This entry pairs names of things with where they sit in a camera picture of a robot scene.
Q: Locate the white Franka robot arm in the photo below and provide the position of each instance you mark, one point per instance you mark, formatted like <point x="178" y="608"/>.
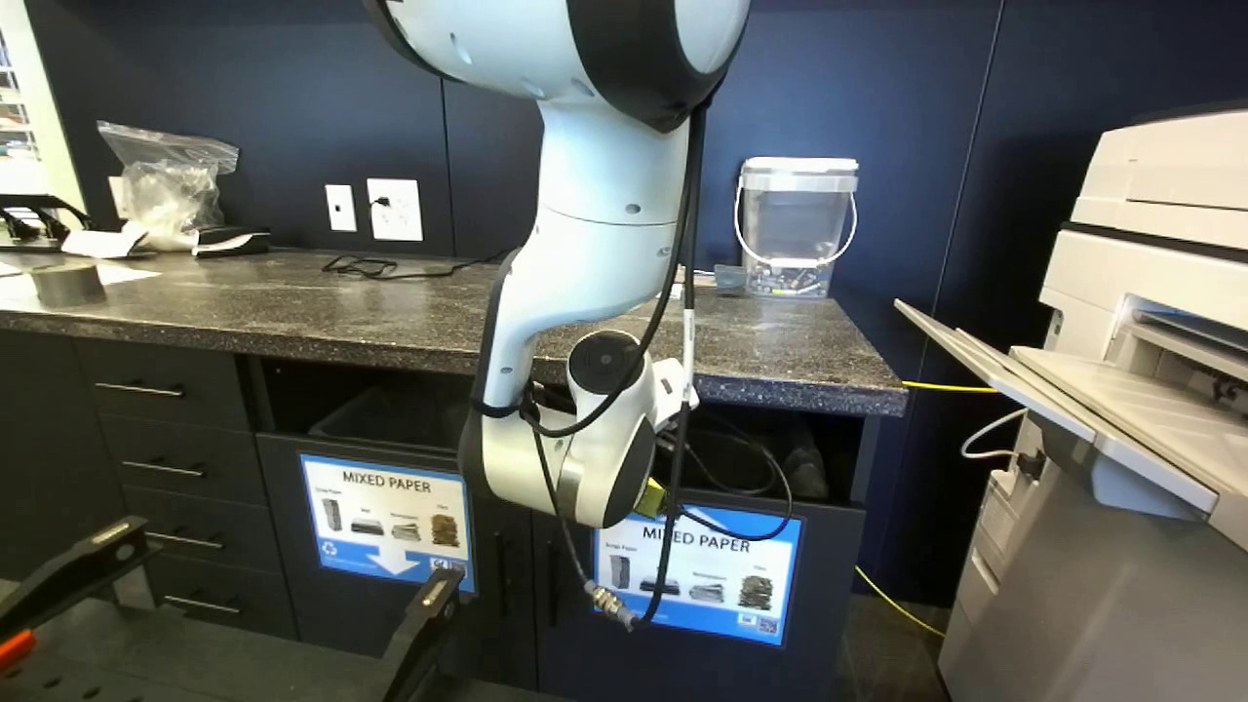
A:
<point x="598" y="235"/>

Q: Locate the black recycle bin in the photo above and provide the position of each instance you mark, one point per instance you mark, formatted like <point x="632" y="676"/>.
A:
<point x="393" y="417"/>
<point x="814" y="455"/>

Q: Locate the clear plastic lidded container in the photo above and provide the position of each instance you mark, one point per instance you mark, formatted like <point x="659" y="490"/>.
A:
<point x="796" y="235"/>

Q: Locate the blue mixed paper sign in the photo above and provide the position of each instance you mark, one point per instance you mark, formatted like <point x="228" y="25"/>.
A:
<point x="748" y="587"/>
<point x="393" y="521"/>

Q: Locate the white double outlet plate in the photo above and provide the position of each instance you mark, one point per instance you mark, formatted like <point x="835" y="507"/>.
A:
<point x="395" y="212"/>

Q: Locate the clear crumpled plastic bag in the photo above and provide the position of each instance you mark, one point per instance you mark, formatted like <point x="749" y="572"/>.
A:
<point x="169" y="182"/>

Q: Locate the flat white paper sheet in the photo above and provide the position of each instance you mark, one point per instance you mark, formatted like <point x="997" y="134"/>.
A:
<point x="132" y="275"/>

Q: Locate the white folded paper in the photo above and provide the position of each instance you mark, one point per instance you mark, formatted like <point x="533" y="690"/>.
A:
<point x="103" y="242"/>

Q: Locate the large white office printer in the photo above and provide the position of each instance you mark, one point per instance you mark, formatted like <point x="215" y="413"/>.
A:
<point x="1107" y="587"/>

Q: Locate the black office device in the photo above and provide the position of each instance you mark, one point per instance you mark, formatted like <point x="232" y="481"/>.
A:
<point x="39" y="221"/>

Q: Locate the small orange clip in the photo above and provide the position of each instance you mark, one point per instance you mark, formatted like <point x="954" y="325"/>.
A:
<point x="13" y="649"/>

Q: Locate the yellow wrist camera mount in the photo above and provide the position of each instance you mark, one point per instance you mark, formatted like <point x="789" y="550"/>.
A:
<point x="653" y="498"/>

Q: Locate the white single wall plate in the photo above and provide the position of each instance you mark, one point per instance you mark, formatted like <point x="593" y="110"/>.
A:
<point x="341" y="209"/>

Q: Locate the black camera mount frame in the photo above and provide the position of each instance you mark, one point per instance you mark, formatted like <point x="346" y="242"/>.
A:
<point x="198" y="656"/>

